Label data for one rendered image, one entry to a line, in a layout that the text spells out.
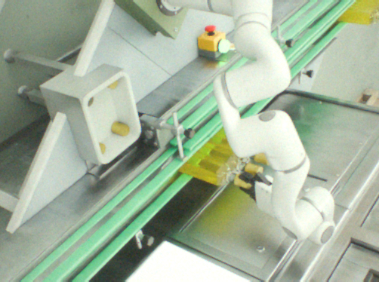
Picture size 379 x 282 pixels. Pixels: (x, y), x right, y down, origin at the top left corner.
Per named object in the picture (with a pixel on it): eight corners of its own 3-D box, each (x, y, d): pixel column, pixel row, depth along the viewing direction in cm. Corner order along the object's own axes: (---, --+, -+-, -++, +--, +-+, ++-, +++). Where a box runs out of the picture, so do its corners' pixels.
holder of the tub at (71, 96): (84, 173, 153) (104, 180, 148) (58, 92, 137) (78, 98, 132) (124, 141, 163) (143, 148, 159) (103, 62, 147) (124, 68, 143)
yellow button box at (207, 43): (198, 55, 183) (216, 59, 179) (195, 35, 179) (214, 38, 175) (209, 47, 188) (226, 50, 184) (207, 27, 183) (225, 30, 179)
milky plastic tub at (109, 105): (81, 159, 149) (103, 168, 144) (59, 92, 136) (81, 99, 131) (121, 127, 160) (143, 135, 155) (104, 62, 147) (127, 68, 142)
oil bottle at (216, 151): (180, 158, 167) (235, 178, 156) (177, 144, 164) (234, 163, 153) (189, 148, 171) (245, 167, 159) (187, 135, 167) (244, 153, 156)
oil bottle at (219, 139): (189, 147, 171) (246, 166, 159) (187, 133, 167) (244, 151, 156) (199, 138, 174) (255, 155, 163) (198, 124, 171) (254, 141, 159)
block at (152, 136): (142, 144, 160) (159, 150, 157) (136, 119, 155) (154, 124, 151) (149, 138, 163) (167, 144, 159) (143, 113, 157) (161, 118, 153)
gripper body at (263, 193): (300, 216, 143) (270, 197, 150) (299, 188, 137) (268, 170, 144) (281, 231, 140) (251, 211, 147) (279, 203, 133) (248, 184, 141)
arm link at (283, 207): (286, 142, 123) (315, 202, 134) (249, 177, 119) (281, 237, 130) (313, 151, 116) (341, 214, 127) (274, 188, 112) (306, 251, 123)
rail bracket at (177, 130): (161, 155, 158) (194, 167, 151) (151, 108, 148) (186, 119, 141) (167, 149, 160) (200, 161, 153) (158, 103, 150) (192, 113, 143)
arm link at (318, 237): (311, 219, 121) (337, 191, 124) (277, 197, 128) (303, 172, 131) (321, 253, 131) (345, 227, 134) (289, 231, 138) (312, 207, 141)
